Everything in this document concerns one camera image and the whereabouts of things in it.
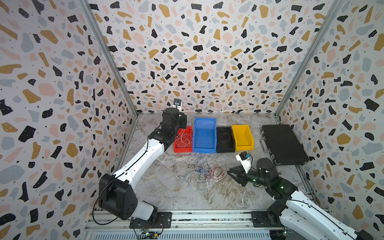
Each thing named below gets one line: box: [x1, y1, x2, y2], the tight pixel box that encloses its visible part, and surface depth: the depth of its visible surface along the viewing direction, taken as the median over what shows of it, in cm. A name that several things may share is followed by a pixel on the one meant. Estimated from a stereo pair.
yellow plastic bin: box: [232, 124, 254, 151], surface depth 105 cm
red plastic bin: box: [173, 126, 193, 153], surface depth 103 cm
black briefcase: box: [260, 124, 310, 165], surface depth 100 cm
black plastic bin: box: [216, 126, 235, 153], surface depth 107 cm
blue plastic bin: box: [192, 117, 218, 154], surface depth 109 cm
